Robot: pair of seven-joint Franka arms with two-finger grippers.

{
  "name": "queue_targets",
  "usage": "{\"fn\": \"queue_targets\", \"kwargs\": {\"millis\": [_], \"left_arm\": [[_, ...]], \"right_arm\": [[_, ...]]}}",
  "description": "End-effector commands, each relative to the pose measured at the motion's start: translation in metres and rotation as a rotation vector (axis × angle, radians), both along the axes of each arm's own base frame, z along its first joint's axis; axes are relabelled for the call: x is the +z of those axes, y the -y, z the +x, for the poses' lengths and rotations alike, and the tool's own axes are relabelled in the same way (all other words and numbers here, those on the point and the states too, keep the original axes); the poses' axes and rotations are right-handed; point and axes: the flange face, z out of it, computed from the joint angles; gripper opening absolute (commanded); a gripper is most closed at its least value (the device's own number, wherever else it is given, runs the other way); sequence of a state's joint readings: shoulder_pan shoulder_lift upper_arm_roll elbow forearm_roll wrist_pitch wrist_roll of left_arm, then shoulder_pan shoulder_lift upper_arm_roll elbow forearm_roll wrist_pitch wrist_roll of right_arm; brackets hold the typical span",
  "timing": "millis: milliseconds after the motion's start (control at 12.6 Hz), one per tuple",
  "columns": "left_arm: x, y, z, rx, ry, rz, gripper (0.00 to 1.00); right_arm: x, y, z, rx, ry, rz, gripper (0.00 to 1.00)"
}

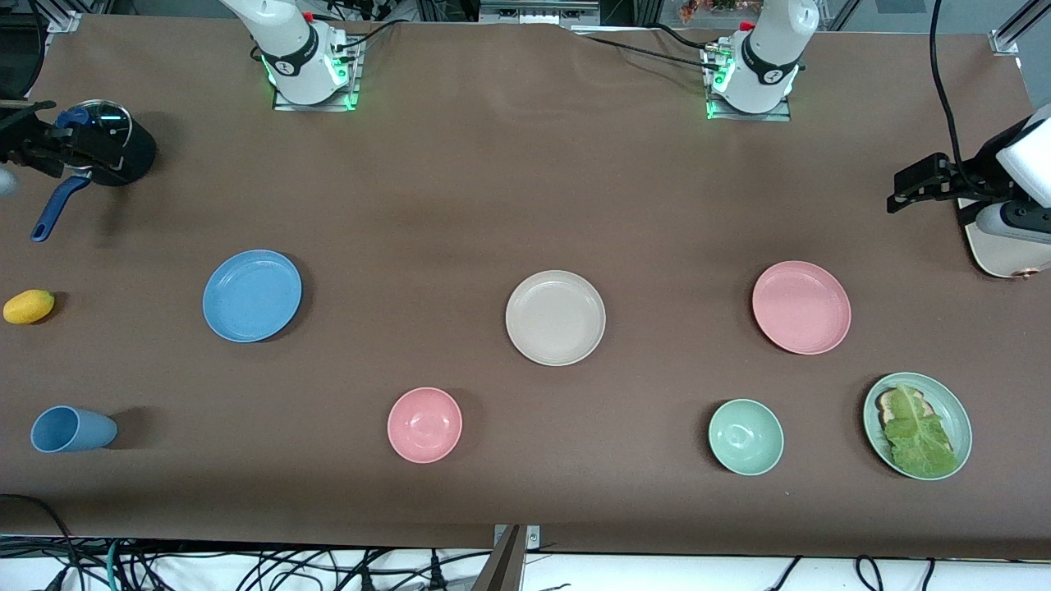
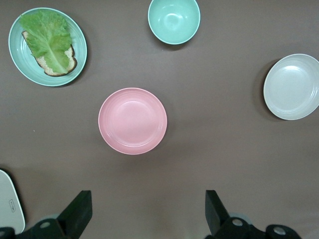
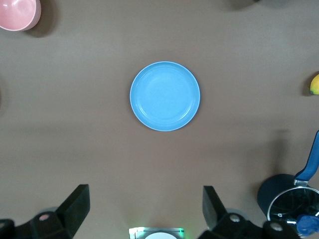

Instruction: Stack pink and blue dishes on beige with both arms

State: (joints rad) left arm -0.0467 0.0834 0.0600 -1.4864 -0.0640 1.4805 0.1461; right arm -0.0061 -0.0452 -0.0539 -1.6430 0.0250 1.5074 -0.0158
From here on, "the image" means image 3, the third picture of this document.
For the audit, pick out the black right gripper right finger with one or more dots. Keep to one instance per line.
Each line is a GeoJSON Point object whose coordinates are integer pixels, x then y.
{"type": "Point", "coordinates": [214, 216]}

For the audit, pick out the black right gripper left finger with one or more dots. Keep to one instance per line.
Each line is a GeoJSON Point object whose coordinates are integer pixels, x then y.
{"type": "Point", "coordinates": [72, 211]}

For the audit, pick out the blue plate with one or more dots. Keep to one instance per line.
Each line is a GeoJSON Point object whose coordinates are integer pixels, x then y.
{"type": "Point", "coordinates": [164, 97]}

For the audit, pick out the glass lid with blue knob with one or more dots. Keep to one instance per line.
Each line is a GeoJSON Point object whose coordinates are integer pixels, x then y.
{"type": "Point", "coordinates": [294, 201]}

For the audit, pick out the brown table cover sheet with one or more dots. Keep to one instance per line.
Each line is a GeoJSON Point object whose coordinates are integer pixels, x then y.
{"type": "Point", "coordinates": [74, 99]}

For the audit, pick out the yellow lemon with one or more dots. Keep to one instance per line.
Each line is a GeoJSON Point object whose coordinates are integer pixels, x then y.
{"type": "Point", "coordinates": [315, 85]}

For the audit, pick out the pink bowl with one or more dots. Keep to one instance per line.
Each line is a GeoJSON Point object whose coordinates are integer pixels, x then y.
{"type": "Point", "coordinates": [15, 12]}

